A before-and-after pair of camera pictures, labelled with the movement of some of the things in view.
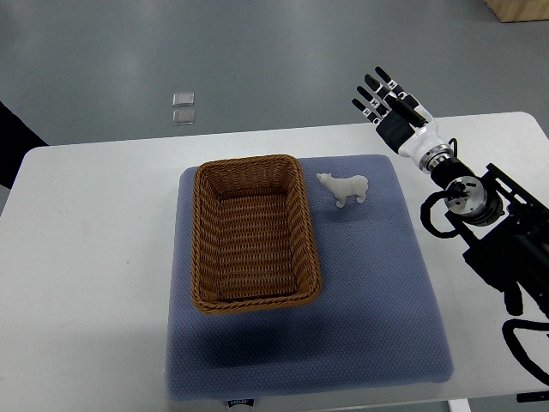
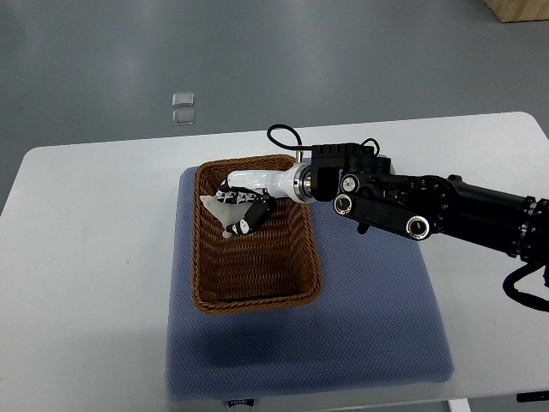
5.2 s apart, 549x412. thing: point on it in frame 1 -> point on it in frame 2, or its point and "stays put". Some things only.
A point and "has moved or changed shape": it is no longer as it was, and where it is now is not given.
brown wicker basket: (254, 239) stays put
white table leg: (459, 405) stays put
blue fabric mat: (377, 322) stays put
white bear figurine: (356, 185) has moved or changed shape
